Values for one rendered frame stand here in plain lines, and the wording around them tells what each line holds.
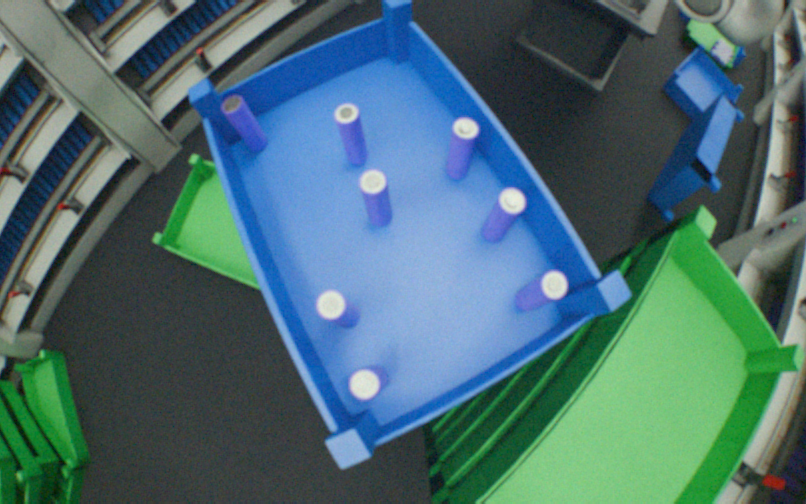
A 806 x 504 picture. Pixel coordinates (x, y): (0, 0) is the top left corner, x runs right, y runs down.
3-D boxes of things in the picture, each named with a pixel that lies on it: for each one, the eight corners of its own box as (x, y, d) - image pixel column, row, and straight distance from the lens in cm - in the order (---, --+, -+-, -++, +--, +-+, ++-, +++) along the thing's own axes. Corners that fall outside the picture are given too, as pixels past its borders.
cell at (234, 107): (239, 91, 32) (264, 132, 37) (219, 102, 32) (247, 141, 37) (244, 105, 31) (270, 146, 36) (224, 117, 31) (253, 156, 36)
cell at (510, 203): (477, 226, 30) (493, 193, 24) (496, 216, 31) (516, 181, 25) (489, 246, 30) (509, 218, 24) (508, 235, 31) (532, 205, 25)
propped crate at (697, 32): (722, 76, 151) (731, 68, 145) (679, 37, 149) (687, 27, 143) (742, 32, 171) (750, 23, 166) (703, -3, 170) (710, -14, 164)
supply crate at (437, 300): (222, 136, 39) (185, 89, 34) (404, 49, 41) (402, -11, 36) (359, 441, 30) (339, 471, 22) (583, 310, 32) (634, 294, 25)
